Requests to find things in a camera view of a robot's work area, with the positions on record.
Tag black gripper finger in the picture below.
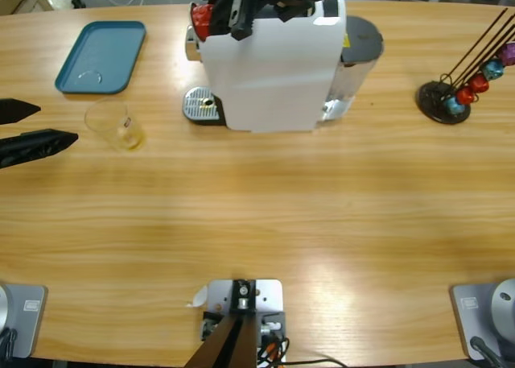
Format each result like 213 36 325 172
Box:
0 128 80 168
0 97 42 124

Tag red coffee capsule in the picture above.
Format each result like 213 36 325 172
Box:
190 3 215 42
468 73 491 93
457 86 478 105

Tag white capsule coffee machine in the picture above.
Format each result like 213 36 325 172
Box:
183 0 385 134

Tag clear drinking glass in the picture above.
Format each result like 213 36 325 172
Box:
84 98 145 152

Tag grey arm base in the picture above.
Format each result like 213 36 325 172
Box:
0 283 48 359
449 278 515 361

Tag teal plastic tray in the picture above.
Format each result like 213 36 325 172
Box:
54 20 147 95

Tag black capsule holder with rods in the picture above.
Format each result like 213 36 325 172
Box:
416 6 515 126

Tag white paper tag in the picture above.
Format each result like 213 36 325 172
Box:
185 285 209 308

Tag black device at right edge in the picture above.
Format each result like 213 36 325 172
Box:
200 278 287 364

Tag black base cable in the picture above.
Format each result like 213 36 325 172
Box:
0 327 19 359
469 335 506 368

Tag dark camera post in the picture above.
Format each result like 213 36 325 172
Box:
185 278 258 368

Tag orange cable at mount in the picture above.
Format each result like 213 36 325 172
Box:
259 339 282 363

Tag black cable at mount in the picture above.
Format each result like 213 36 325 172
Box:
257 335 347 368

